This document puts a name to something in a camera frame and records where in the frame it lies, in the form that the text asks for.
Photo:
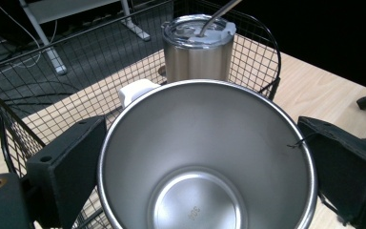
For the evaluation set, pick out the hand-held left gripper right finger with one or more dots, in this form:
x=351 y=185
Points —
x=346 y=171

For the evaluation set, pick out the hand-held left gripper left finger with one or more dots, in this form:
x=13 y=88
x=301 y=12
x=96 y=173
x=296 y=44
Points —
x=66 y=165

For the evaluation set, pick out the steel tumbler with lid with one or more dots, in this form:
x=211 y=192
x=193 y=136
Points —
x=197 y=63

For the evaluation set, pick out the dark drinking straw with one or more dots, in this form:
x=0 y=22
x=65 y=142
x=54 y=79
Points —
x=217 y=14

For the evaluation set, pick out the dark round table grommet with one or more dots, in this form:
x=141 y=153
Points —
x=162 y=71

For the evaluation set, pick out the grey metal desk frame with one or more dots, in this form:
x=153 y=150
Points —
x=60 y=8

